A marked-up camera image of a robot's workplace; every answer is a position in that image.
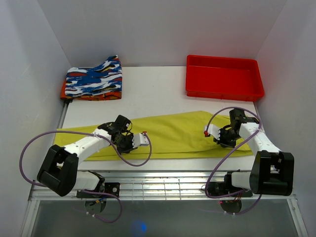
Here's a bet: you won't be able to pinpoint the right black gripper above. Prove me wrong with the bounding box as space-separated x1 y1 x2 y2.
213 128 241 149

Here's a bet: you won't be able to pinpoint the yellow-green trousers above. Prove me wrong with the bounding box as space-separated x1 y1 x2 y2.
54 111 252 161

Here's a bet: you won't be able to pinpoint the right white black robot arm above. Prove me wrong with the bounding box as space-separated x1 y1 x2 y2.
203 107 294 198

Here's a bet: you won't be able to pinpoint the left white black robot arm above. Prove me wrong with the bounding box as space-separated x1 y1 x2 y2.
37 115 134 198

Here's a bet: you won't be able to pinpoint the folded multicolour patterned trousers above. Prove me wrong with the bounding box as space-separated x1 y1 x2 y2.
60 55 122 101

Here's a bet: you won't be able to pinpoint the red plastic tray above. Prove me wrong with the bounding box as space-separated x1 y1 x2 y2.
185 55 265 102

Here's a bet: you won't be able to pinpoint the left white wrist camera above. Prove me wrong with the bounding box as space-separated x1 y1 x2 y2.
132 133 149 149

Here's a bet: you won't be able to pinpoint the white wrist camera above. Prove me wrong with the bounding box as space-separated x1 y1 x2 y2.
132 133 149 149
203 124 220 141

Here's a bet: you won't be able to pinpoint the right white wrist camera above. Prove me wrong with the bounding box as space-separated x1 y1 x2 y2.
203 124 220 141

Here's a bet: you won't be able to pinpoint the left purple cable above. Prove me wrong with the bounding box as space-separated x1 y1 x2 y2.
19 130 153 224

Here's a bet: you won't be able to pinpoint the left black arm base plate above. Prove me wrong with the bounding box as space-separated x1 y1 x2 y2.
76 182 120 198

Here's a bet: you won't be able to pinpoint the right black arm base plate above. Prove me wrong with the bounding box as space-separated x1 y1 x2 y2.
207 182 253 198

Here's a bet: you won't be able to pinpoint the aluminium rail frame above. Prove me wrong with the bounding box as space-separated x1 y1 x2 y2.
19 98 309 237

